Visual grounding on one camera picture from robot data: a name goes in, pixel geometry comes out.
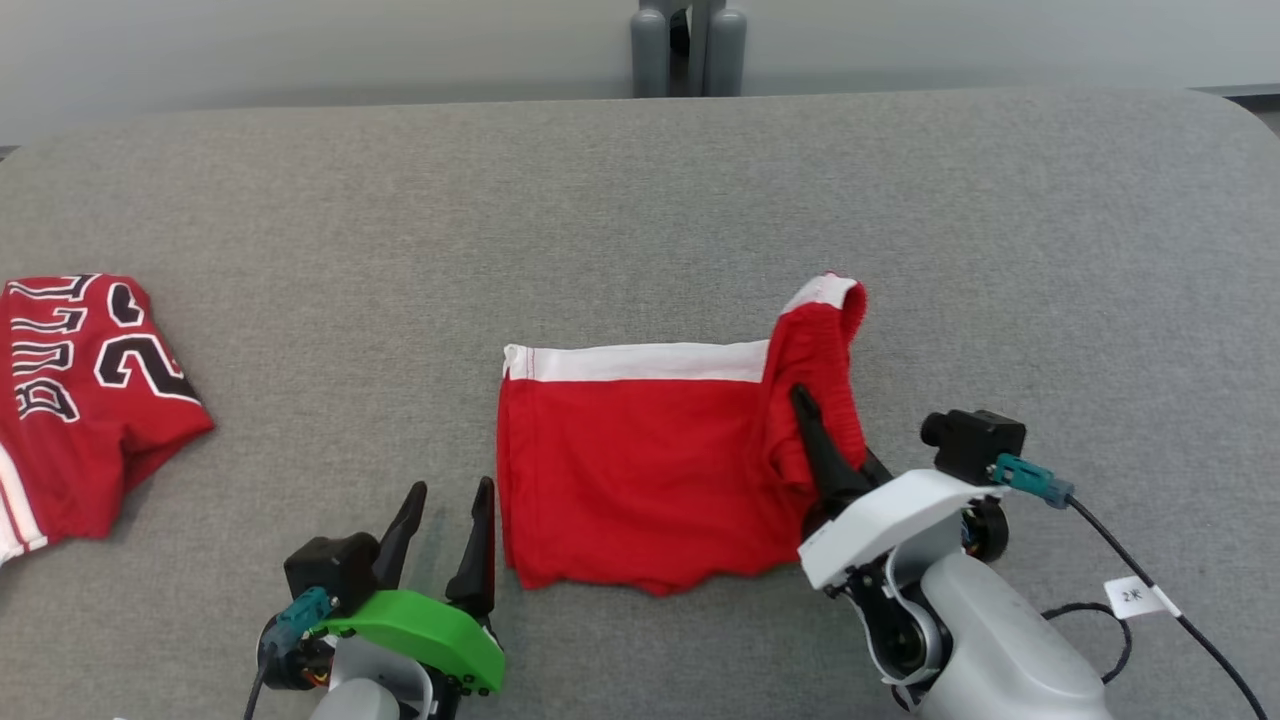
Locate arm cable teal plug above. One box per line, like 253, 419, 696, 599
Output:
990, 453, 1271, 720
243, 587, 336, 720

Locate red shorts with white trim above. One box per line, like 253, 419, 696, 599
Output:
497, 272, 869, 598

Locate grey metal post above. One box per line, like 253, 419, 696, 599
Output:
629, 0, 749, 99

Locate right arm cable teal plug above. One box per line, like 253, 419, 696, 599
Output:
990, 453, 1271, 720

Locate red Bulls basketball jersey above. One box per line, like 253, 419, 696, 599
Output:
0, 273, 216, 568

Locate white cable label tag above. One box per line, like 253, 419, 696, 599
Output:
1105, 576, 1181, 621

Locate thin black looped cable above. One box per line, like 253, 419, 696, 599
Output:
1040, 601, 1133, 687

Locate left arm cable teal plug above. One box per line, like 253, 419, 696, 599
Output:
243, 587, 336, 720

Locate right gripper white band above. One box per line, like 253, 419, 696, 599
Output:
789, 384, 1011, 691

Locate grey fabric sofa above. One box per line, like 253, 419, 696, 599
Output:
0, 85, 1280, 720

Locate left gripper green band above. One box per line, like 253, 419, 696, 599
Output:
258, 476, 507, 696

